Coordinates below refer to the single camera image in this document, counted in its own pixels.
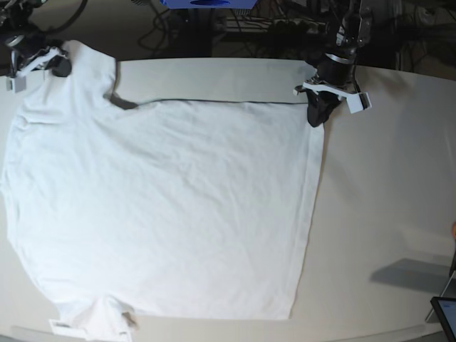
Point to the white T-shirt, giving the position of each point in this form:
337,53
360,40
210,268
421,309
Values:
175,208

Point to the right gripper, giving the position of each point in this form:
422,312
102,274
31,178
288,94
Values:
24,49

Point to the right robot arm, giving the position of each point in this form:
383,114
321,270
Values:
15,21

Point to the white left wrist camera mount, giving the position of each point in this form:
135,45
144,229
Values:
356,100

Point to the white paper label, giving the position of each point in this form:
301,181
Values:
62,329

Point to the blue box overhead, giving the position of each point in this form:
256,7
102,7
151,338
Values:
209,4

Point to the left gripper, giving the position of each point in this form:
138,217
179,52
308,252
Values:
335,70

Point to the tablet with dark frame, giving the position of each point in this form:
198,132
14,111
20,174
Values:
445,311

